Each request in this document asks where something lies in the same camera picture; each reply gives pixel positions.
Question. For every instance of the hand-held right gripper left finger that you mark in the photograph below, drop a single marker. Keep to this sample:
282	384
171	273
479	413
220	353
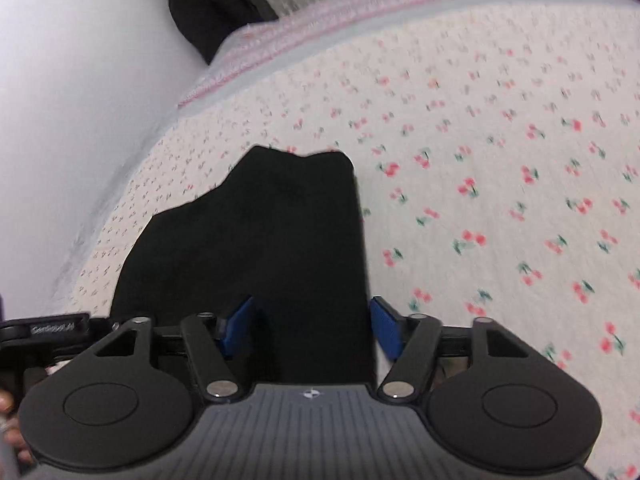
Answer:
239	322

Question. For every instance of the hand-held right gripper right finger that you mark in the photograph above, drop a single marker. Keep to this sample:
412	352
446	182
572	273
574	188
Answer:
385	327

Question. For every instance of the black pants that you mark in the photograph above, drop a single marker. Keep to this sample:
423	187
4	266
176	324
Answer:
280	240

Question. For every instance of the person's left hand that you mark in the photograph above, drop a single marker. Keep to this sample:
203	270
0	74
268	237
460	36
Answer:
12	427

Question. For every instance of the cherry print bedsheet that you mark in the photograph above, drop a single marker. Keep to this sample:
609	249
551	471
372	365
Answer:
475	135

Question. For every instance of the dark cloth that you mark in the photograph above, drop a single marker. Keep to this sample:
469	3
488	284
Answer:
210	10

